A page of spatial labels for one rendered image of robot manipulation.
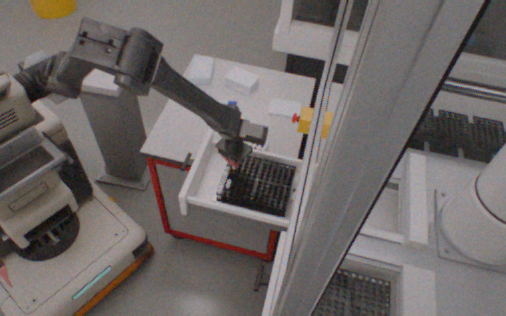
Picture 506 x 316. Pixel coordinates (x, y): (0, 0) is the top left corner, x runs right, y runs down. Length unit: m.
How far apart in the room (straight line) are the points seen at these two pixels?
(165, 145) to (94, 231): 0.61
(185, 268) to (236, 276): 0.26
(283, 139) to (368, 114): 1.34
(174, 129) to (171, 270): 0.81
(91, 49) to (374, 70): 0.61
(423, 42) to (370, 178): 0.11
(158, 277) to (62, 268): 0.46
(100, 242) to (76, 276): 0.17
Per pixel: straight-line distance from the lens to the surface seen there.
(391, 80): 0.23
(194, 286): 2.07
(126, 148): 2.17
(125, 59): 0.76
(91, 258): 1.90
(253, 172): 1.28
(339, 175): 0.28
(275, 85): 1.79
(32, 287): 1.93
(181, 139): 1.56
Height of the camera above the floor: 1.93
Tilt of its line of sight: 52 degrees down
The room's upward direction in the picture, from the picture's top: 5 degrees clockwise
